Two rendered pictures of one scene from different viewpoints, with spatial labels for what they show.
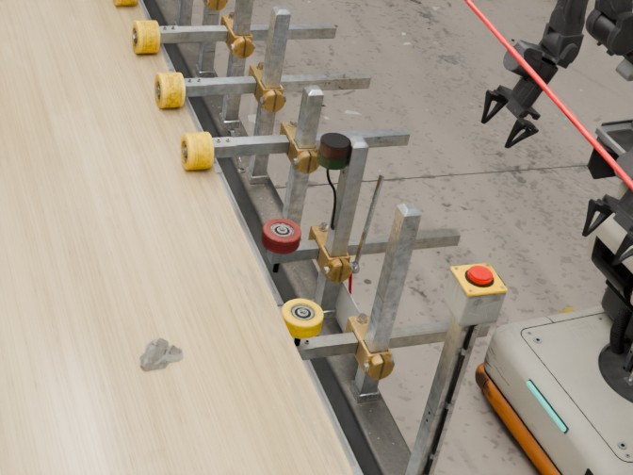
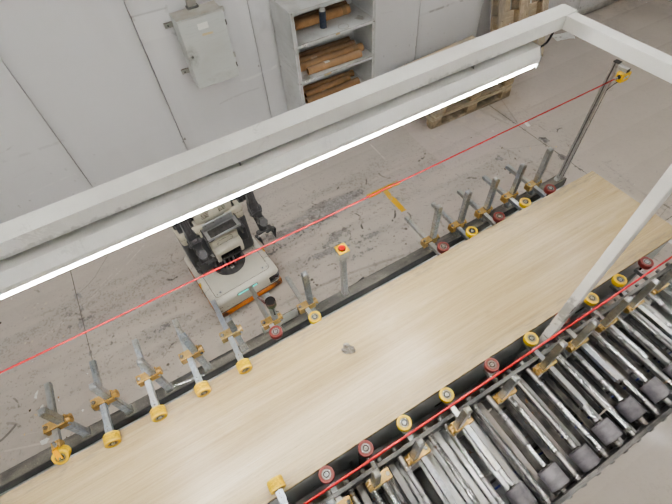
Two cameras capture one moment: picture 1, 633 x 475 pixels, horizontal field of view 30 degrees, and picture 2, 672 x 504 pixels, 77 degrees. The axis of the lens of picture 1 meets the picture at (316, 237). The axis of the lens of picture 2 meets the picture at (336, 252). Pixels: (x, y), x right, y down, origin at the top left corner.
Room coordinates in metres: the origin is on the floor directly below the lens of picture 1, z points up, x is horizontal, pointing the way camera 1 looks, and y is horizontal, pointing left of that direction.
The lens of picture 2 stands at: (1.54, 1.25, 3.23)
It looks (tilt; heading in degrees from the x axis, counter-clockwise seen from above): 53 degrees down; 269
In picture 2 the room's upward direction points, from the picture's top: 5 degrees counter-clockwise
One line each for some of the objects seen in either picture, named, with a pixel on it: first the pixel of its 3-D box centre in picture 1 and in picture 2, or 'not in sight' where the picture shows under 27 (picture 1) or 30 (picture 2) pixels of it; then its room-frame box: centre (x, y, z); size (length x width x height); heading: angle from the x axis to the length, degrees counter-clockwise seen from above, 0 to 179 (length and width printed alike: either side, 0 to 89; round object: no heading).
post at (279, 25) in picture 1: (267, 99); (196, 353); (2.40, 0.17, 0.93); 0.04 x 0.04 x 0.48; 26
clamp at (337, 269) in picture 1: (328, 253); (272, 321); (1.97, -0.03, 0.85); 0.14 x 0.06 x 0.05; 26
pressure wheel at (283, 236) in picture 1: (279, 249); (276, 335); (1.94, 0.07, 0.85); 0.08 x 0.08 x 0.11
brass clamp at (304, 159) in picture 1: (299, 147); (231, 333); (2.20, 0.07, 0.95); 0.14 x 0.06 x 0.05; 26
